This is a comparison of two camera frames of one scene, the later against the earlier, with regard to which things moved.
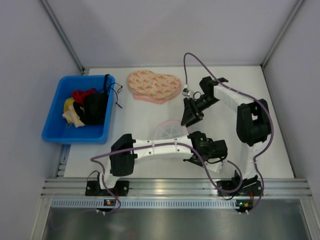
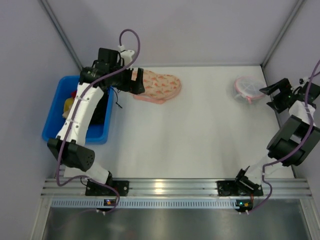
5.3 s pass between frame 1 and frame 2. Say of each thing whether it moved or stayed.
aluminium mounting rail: stayed
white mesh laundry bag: moved
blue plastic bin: stayed
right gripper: moved
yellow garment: stayed
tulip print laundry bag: stayed
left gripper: moved
